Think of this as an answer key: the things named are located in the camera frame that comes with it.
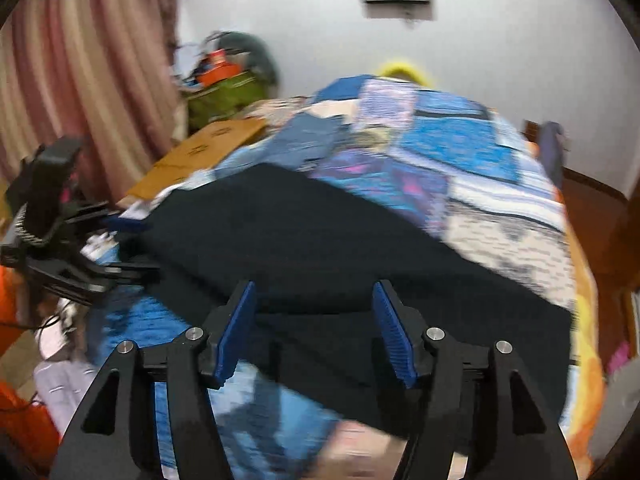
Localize green patterned box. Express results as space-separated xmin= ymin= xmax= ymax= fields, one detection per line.
xmin=185 ymin=77 xmax=266 ymax=133

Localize white crumpled paper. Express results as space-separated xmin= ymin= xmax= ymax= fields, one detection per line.
xmin=34 ymin=300 xmax=103 ymax=436

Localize flat cardboard box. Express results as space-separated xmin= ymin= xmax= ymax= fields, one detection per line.
xmin=125 ymin=117 xmax=268 ymax=201

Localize orange patterned bed sheet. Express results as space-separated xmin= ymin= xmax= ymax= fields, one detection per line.
xmin=557 ymin=195 xmax=607 ymax=463

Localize orange cloth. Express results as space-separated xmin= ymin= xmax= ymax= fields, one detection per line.
xmin=0 ymin=265 xmax=62 ymax=466

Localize black pants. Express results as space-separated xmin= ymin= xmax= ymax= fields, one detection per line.
xmin=115 ymin=162 xmax=576 ymax=443

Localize striped brown curtain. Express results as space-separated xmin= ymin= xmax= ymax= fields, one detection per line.
xmin=0 ymin=0 xmax=183 ymax=201

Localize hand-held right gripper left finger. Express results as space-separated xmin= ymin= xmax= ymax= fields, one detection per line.
xmin=49 ymin=280 xmax=258 ymax=480

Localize blue patchwork blanket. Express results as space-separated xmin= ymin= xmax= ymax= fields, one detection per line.
xmin=85 ymin=75 xmax=581 ymax=480

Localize orange box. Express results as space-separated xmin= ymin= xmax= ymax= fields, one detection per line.
xmin=197 ymin=50 xmax=241 ymax=86

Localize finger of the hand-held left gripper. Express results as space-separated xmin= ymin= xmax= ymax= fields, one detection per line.
xmin=62 ymin=200 xmax=153 ymax=235
xmin=75 ymin=255 xmax=162 ymax=292

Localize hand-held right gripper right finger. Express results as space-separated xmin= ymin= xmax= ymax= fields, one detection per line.
xmin=371 ymin=279 xmax=581 ymax=480

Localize grey backpack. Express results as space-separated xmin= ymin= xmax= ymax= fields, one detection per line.
xmin=537 ymin=121 xmax=567 ymax=186

